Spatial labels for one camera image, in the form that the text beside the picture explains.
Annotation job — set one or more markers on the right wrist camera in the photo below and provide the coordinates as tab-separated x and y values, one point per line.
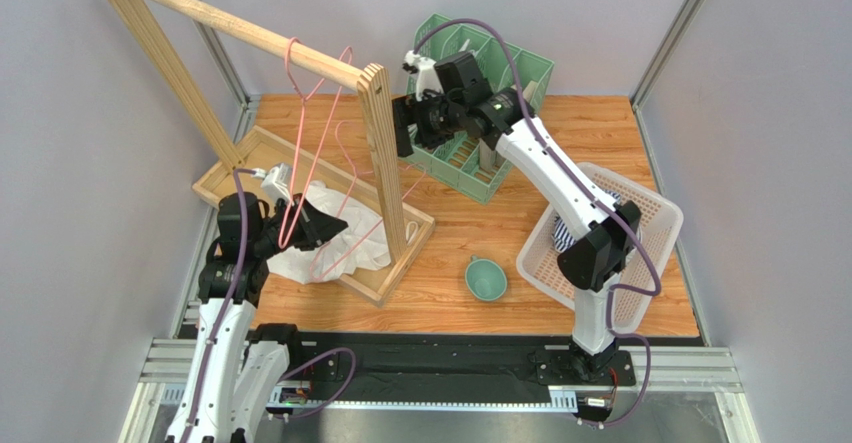
422	69

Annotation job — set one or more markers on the blue white striped tank top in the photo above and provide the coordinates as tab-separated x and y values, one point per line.
561	237

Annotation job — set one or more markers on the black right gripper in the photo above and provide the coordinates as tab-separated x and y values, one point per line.
402	126

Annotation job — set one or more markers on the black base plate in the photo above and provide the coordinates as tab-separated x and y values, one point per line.
451	369

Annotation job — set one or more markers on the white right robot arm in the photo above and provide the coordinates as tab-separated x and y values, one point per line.
452	95

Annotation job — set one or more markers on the green ceramic cup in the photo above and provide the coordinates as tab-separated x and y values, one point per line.
485	279

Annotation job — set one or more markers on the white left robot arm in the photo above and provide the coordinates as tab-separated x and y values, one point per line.
234	369

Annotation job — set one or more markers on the green plastic file organizer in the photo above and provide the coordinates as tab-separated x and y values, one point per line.
456	163

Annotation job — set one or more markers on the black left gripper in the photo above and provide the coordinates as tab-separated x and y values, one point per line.
314	226

